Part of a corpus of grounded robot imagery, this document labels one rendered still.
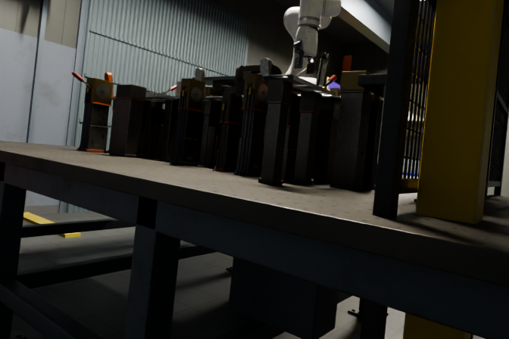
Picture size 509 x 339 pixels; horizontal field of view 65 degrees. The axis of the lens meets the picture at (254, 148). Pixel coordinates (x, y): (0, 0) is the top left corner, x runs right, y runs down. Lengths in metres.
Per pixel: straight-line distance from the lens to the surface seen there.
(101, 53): 4.43
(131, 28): 4.66
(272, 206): 0.66
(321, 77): 1.68
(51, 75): 4.21
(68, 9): 4.39
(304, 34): 1.53
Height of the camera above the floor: 0.78
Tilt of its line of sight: 1 degrees up
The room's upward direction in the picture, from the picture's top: 6 degrees clockwise
